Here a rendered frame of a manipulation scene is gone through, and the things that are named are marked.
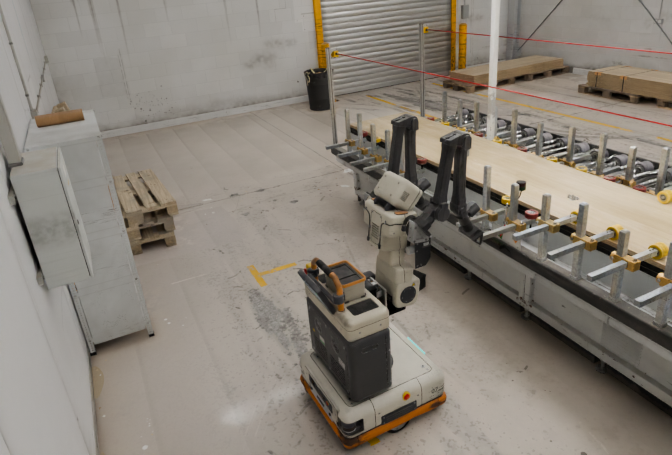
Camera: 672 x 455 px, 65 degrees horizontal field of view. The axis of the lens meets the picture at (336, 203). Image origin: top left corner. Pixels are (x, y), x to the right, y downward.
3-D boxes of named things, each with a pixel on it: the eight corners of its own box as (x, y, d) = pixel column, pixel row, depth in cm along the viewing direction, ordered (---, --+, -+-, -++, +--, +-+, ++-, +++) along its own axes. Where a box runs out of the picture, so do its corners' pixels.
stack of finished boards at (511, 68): (563, 66, 1123) (564, 58, 1116) (474, 85, 1026) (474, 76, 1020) (535, 62, 1186) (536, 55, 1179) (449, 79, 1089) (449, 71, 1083)
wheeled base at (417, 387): (347, 456, 281) (344, 420, 271) (299, 383, 333) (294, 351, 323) (449, 405, 307) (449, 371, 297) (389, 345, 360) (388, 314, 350)
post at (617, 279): (613, 313, 278) (626, 232, 259) (607, 310, 281) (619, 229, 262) (617, 311, 279) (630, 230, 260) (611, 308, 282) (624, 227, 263)
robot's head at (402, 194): (391, 204, 267) (407, 179, 266) (369, 191, 284) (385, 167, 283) (409, 216, 275) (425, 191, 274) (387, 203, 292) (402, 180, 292)
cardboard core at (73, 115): (34, 117, 360) (81, 109, 371) (34, 115, 367) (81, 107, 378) (37, 128, 363) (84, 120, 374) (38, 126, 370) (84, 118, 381)
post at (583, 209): (575, 282, 297) (584, 204, 277) (570, 280, 299) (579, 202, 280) (579, 281, 298) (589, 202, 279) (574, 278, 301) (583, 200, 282)
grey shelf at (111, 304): (90, 356, 379) (22, 149, 317) (85, 296, 454) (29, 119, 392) (154, 335, 396) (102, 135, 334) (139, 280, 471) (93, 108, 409)
